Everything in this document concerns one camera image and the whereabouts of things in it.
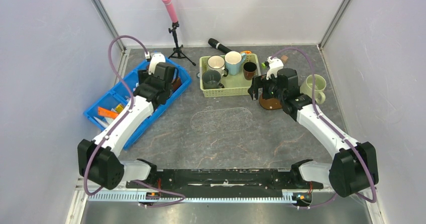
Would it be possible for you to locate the white toothpaste tube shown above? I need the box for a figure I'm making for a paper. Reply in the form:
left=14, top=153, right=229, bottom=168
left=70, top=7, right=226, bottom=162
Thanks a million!
left=94, top=117, right=109, bottom=128

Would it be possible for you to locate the blue plastic divided bin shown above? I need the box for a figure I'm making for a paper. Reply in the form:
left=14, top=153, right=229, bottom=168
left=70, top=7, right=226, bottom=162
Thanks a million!
left=83, top=59, right=192, bottom=151

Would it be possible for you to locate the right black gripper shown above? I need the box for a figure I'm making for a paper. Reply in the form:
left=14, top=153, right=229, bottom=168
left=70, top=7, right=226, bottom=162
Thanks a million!
left=247, top=74, right=285, bottom=101

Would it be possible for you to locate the pale green plastic basket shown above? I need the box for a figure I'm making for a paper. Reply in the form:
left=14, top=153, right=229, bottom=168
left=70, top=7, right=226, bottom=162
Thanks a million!
left=199, top=56, right=252, bottom=97

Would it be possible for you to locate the pink microphone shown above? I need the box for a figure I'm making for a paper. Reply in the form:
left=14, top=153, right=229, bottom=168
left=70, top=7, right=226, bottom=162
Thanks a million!
left=162, top=0, right=178, bottom=23

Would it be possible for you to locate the brown soap block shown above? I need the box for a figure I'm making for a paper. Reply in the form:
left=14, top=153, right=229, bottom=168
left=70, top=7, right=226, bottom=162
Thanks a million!
left=172, top=77, right=182, bottom=92

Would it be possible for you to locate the pale green ribbed mug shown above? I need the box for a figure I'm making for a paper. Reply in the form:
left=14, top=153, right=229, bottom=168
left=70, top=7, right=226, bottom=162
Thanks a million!
left=300, top=74, right=327, bottom=104

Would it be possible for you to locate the black mini tripod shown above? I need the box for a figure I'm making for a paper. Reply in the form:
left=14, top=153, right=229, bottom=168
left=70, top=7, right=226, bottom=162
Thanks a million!
left=168, top=22, right=196, bottom=66

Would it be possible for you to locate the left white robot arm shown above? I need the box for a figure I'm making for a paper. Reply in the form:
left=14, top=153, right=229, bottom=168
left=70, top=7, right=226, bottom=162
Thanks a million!
left=77, top=62, right=178, bottom=195

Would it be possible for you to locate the dark grey mug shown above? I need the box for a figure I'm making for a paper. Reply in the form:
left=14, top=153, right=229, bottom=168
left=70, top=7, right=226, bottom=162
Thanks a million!
left=201, top=70, right=225, bottom=89

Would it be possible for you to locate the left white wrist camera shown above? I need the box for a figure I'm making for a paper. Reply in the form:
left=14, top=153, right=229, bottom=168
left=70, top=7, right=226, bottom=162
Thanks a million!
left=147, top=53, right=166, bottom=75

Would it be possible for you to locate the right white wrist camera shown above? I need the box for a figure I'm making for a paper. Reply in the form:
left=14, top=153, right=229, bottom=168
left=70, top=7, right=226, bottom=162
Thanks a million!
left=266, top=56, right=284, bottom=80

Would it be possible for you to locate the orange toothpaste tube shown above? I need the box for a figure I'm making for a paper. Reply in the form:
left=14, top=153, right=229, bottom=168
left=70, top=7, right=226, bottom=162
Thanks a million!
left=97, top=106, right=119, bottom=119

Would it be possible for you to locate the cream mug brown rim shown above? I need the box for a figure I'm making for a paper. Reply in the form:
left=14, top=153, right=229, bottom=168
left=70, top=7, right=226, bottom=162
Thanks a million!
left=207, top=55, right=229, bottom=77

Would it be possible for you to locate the clear oval acrylic tray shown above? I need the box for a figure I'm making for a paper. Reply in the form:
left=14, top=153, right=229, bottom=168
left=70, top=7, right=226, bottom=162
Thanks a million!
left=190, top=107, right=253, bottom=134

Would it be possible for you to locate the yellow tube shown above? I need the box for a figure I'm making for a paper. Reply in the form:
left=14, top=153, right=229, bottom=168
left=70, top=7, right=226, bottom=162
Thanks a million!
left=114, top=103, right=124, bottom=114

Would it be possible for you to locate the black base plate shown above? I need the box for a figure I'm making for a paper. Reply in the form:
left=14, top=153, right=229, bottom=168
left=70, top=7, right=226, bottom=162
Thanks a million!
left=144, top=169, right=324, bottom=197

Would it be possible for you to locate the black microphone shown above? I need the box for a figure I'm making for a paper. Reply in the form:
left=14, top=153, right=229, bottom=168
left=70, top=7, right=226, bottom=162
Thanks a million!
left=208, top=38, right=232, bottom=54

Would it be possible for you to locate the light blue mug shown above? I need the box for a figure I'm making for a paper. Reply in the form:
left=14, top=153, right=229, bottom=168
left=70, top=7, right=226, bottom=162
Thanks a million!
left=225, top=51, right=247, bottom=76

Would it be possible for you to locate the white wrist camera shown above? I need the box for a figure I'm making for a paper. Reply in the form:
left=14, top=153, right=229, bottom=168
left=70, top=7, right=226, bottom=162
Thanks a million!
left=266, top=56, right=284, bottom=80
left=147, top=53, right=166, bottom=75

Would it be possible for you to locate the brown oval wooden tray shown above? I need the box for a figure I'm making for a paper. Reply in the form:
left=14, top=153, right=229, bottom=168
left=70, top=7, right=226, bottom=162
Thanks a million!
left=258, top=95, right=282, bottom=110

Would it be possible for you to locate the dark brown cup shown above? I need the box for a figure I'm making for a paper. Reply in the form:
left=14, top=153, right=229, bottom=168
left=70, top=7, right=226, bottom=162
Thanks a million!
left=243, top=62, right=257, bottom=80

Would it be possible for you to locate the white comb cable duct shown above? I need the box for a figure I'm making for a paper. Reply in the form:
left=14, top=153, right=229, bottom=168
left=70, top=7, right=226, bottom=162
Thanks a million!
left=88, top=190, right=296, bottom=204

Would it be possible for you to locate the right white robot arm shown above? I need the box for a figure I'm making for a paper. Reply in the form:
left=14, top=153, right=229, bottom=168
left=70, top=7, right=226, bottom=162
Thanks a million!
left=248, top=68, right=379, bottom=201

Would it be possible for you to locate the brown wooden block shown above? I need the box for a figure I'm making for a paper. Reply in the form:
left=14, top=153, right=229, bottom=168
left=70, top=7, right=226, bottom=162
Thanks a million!
left=280, top=55, right=288, bottom=64

